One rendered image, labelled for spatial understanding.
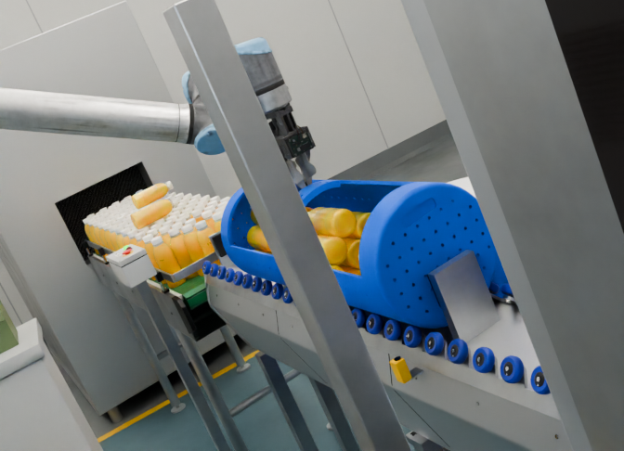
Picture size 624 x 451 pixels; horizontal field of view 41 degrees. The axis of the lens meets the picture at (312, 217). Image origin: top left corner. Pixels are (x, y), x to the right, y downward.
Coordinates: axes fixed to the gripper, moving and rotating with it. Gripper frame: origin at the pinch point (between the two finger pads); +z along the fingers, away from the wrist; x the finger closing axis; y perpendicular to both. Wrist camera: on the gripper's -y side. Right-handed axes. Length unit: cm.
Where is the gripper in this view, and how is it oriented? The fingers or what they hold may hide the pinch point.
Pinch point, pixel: (305, 186)
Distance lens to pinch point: 199.4
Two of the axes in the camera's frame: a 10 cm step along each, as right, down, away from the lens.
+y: 4.3, 0.5, -9.0
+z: 3.9, 8.9, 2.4
